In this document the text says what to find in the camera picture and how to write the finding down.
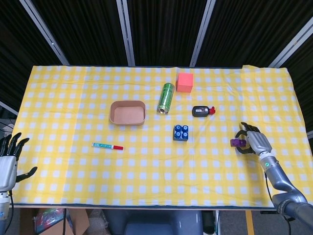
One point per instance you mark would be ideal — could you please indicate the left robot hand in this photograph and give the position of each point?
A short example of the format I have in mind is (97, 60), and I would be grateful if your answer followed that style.
(6, 166)

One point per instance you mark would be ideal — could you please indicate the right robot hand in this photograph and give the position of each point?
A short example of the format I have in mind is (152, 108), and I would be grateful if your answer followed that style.
(256, 142)

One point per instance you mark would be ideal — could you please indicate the purple toy block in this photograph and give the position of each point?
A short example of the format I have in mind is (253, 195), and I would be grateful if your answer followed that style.
(236, 142)

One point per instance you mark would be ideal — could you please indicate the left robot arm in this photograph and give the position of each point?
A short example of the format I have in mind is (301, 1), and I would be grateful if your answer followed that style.
(3, 210)

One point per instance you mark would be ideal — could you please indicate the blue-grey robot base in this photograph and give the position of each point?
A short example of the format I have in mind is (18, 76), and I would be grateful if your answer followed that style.
(156, 221)

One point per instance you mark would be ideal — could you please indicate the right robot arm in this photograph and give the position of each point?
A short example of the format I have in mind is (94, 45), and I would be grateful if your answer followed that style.
(283, 183)

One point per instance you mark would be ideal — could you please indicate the yellow checkered tablecloth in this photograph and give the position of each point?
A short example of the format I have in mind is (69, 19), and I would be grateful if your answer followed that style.
(97, 176)

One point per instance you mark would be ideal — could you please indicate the black red small device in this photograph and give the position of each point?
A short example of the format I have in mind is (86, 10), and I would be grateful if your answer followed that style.
(202, 111)

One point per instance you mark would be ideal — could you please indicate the colourful plastic bag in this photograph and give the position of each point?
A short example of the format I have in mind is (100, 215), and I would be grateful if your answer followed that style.
(47, 220)

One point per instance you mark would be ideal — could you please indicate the blue battery pack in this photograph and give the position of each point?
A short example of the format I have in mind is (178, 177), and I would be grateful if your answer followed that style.
(181, 132)

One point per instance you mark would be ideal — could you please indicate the cardboard box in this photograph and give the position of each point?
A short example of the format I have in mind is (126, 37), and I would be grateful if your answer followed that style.
(73, 220)

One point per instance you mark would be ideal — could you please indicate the orange cube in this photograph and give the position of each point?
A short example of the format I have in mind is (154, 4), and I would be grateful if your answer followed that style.
(185, 82)

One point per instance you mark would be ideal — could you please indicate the green drink can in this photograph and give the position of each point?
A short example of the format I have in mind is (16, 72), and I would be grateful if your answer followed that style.
(166, 98)

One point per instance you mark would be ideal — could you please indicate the green marker with red cap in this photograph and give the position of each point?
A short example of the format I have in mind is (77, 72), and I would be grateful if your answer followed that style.
(107, 146)

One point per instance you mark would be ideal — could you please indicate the brown paper tray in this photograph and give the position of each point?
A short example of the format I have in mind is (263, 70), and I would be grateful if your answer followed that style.
(127, 113)

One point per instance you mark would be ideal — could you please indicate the grey metal frame post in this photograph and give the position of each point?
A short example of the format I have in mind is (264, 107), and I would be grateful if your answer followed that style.
(203, 31)
(45, 30)
(126, 31)
(292, 41)

